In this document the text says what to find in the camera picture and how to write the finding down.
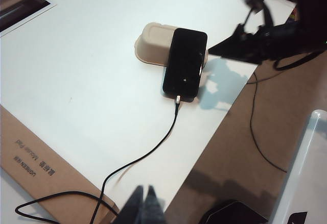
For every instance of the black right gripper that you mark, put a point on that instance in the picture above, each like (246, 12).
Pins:
(278, 40)

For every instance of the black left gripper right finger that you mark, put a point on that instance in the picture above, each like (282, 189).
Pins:
(153, 206)

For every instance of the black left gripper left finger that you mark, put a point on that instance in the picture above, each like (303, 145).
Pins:
(135, 206)

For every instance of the black smartphone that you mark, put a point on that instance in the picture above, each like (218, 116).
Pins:
(185, 60)

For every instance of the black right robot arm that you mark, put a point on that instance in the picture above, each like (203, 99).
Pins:
(306, 9)

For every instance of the black rounded device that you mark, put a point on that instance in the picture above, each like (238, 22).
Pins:
(230, 213)

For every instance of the brown cardboard box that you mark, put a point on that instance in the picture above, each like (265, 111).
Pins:
(51, 173)

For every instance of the beige pulp tray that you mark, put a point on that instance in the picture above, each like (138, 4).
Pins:
(153, 43)

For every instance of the white plastic bin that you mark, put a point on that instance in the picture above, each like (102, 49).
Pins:
(306, 170)

